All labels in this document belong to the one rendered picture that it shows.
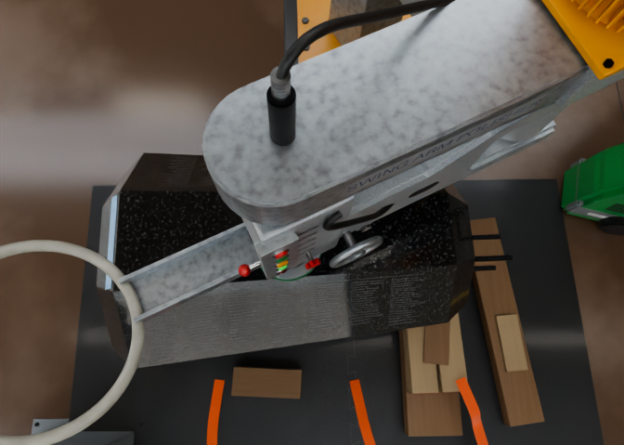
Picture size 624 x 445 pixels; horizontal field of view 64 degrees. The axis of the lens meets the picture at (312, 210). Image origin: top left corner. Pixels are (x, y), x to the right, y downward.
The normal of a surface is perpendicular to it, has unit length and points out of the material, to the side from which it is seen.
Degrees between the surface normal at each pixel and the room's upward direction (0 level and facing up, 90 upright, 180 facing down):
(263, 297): 45
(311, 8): 0
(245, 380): 0
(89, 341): 0
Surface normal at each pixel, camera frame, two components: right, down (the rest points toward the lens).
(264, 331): 0.09, 0.47
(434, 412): 0.04, -0.28
